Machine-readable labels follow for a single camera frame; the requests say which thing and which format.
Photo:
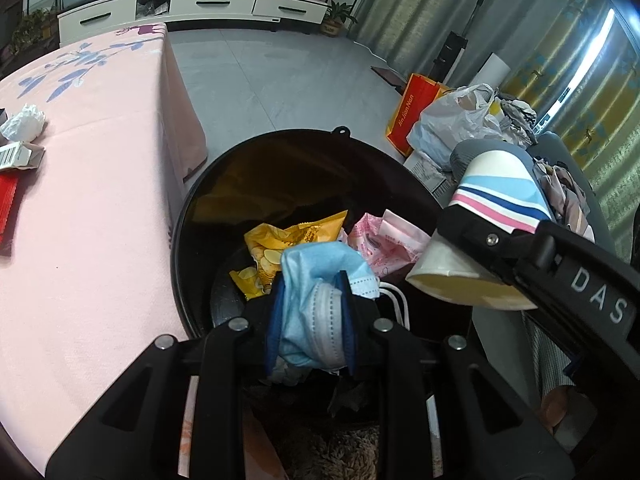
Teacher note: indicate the pile of clothes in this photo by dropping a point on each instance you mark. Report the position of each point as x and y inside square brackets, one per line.
[565, 185]

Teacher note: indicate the long white carton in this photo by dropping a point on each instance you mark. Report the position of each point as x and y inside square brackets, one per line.
[17, 156]

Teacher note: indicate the black upright vacuum cleaner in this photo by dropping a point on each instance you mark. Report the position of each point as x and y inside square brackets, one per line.
[460, 55]

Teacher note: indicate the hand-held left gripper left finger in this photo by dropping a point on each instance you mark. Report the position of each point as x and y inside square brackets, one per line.
[276, 315]

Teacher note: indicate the white crumpled tissue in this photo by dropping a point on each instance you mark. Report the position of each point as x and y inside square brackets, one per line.
[22, 122]

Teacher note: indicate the person's striped grey clothing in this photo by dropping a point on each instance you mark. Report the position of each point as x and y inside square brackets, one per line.
[547, 355]

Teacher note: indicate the brown fluffy cloth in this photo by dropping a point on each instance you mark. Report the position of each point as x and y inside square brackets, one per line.
[325, 452]

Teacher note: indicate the yellow chip bag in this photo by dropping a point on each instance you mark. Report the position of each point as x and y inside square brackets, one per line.
[280, 245]

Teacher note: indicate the bushy potted plants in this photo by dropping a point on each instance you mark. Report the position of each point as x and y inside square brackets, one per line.
[32, 30]

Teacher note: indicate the dark floor mat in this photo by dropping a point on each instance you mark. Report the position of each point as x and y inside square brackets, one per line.
[390, 79]

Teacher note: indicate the pink floral tablecloth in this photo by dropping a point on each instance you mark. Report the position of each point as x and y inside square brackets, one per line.
[100, 185]

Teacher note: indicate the orange shopping bag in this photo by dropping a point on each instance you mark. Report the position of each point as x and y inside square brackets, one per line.
[415, 110]

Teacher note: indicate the white paper roll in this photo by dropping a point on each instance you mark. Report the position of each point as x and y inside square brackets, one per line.
[494, 70]

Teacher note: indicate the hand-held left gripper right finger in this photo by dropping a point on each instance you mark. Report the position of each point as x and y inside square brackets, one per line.
[350, 312]

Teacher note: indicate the white printed carton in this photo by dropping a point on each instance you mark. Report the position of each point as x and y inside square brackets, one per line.
[427, 177]

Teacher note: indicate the grey curtain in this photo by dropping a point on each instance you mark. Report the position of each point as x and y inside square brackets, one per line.
[425, 5]

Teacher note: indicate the white plastic bag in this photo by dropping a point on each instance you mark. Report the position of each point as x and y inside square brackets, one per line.
[455, 120]

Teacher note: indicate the white tv cabinet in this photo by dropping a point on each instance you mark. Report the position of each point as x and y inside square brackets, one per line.
[200, 7]

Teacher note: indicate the striped paper cup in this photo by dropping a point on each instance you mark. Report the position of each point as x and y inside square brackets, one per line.
[500, 185]

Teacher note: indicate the blue face mask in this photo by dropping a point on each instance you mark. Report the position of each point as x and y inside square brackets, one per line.
[320, 280]

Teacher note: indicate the red packet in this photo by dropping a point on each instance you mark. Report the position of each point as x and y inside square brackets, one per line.
[6, 210]

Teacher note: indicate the pink plastic packet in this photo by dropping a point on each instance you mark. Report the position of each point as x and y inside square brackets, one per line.
[390, 245]

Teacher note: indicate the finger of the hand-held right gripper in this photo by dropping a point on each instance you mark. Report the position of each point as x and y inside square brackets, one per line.
[480, 242]

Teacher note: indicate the small potted floor plant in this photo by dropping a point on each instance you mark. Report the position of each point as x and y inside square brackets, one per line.
[337, 17]

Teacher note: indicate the yellow patterned curtain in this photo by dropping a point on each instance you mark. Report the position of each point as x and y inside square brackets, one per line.
[575, 85]

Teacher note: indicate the black trash bin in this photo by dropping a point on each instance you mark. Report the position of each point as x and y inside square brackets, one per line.
[300, 170]

